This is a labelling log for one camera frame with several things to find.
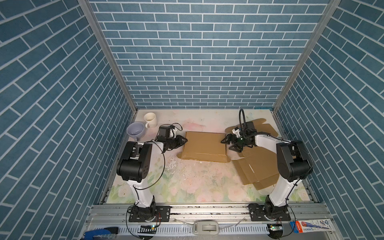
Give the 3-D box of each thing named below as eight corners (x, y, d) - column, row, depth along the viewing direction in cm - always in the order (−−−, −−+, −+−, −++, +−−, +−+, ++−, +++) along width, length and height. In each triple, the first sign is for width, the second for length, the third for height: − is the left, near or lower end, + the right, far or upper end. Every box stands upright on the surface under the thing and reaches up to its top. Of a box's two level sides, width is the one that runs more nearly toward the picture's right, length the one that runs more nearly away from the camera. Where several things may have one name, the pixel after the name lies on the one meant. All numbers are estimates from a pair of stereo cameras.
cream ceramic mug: (144, 131, 107) (141, 124, 101) (148, 119, 114) (145, 112, 108) (155, 131, 107) (152, 124, 101) (158, 119, 114) (156, 112, 108)
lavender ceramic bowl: (126, 133, 106) (122, 128, 102) (138, 124, 112) (136, 119, 107) (137, 143, 101) (134, 138, 97) (149, 133, 106) (147, 128, 102)
